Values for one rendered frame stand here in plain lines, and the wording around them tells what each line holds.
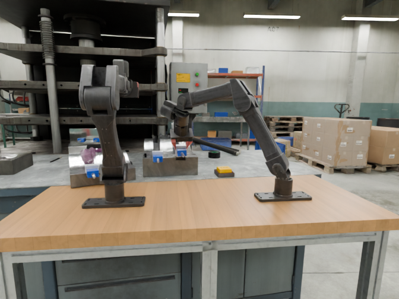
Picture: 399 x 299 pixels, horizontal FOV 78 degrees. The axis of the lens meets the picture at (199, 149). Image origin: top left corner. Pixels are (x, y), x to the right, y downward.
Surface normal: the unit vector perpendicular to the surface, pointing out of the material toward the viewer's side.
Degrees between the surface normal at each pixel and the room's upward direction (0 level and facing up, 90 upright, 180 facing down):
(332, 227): 90
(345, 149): 90
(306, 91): 90
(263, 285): 90
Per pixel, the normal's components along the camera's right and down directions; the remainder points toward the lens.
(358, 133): 0.09, 0.01
